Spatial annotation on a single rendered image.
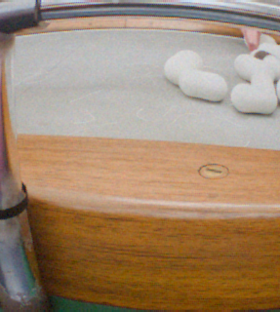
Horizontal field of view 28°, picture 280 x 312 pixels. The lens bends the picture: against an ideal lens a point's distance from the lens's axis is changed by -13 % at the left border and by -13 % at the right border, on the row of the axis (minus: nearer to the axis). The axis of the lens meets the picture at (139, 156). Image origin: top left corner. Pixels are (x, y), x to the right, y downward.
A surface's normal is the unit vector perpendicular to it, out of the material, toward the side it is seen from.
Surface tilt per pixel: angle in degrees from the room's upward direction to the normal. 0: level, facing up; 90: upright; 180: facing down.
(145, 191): 0
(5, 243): 90
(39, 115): 0
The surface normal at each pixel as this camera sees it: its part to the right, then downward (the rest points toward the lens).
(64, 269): -0.19, 0.43
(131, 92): -0.02, -0.90
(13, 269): 0.27, 0.40
